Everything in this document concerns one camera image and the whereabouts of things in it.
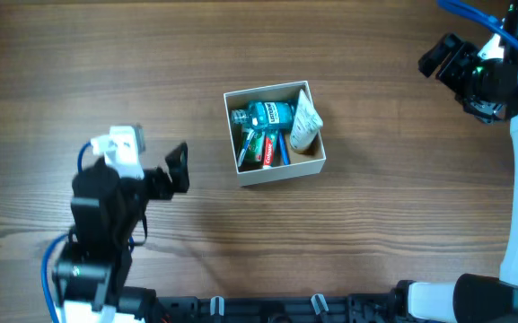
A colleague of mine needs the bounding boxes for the white conditioner tube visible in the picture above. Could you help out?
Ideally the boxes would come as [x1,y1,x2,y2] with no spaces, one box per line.
[290,90,323,153]

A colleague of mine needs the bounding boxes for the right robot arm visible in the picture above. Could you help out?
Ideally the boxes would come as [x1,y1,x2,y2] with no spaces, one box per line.
[391,1,518,322]

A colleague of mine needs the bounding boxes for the blue disposable razor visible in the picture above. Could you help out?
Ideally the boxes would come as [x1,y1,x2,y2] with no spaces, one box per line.
[278,132,290,166]

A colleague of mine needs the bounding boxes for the blue left camera cable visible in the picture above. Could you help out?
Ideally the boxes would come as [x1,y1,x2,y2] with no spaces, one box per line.
[40,141,96,323]

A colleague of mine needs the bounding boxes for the Colgate toothpaste tube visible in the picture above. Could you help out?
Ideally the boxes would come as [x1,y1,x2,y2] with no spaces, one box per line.
[262,130,279,169]

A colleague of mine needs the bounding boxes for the blue mouthwash bottle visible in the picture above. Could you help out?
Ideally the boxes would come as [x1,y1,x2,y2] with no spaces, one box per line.
[230,100,295,131]

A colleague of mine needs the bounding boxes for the white open cardboard box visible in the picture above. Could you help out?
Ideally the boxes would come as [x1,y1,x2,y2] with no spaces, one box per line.
[224,81,327,187]

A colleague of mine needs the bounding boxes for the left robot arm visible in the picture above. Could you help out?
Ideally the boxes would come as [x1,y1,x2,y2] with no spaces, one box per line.
[40,143,189,322]

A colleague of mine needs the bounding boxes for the blue white toothbrush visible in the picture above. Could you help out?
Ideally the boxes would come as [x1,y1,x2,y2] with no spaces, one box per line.
[237,127,255,167]

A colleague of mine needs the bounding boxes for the green Dettol soap bar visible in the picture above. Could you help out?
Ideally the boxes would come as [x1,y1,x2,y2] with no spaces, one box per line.
[243,130,265,163]

